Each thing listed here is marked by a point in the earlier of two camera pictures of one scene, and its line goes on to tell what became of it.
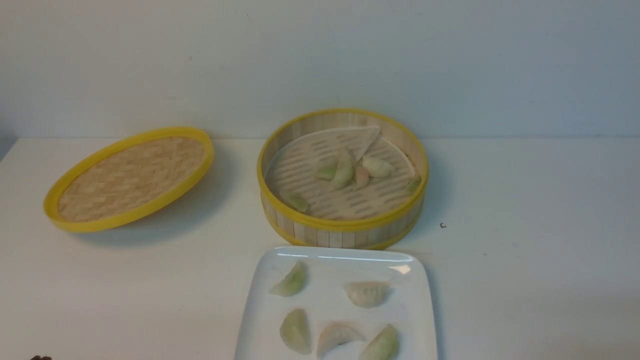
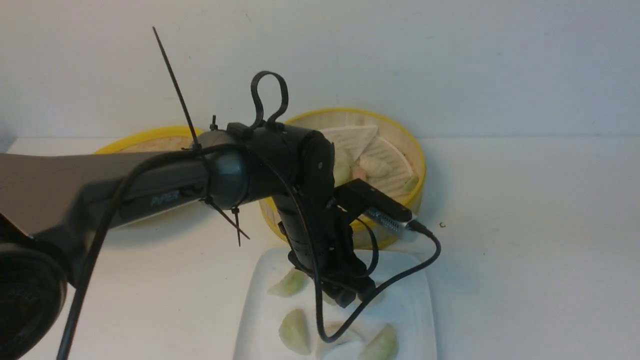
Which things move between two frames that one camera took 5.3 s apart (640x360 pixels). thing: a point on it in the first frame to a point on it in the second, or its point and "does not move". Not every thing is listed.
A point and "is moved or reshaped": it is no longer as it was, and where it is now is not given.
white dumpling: x=377 y=167 does not move
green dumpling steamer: x=295 y=199 is moved or reshaped
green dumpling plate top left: x=292 y=284 does not move
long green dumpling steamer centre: x=344 y=175 does not move
